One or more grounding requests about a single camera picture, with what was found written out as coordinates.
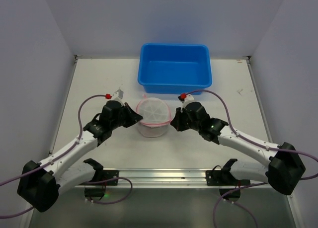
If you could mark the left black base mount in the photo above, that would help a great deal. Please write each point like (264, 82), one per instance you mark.
(103, 183)

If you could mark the white mesh laundry bag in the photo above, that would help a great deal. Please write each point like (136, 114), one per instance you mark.
(156, 117)

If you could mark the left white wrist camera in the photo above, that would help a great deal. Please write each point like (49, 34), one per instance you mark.
(116, 96)

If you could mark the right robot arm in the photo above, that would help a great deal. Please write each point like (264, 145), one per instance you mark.
(278, 165)

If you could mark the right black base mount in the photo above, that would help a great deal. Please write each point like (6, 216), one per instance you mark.
(217, 177)

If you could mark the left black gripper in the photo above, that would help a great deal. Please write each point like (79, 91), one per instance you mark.
(127, 115)

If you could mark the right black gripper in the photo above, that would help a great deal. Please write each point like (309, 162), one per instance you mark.
(182, 120)

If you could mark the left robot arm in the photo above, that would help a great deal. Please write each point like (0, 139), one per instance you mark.
(42, 183)

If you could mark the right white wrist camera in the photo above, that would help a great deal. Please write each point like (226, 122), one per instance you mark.
(185, 99)

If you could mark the blue plastic tub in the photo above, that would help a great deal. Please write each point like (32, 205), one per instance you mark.
(174, 68)

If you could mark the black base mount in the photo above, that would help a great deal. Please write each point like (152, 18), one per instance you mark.
(217, 177)
(103, 183)

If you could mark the aluminium mounting rail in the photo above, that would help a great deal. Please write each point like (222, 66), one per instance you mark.
(170, 177)

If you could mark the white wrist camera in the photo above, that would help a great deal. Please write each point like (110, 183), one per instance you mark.
(116, 96)
(185, 99)

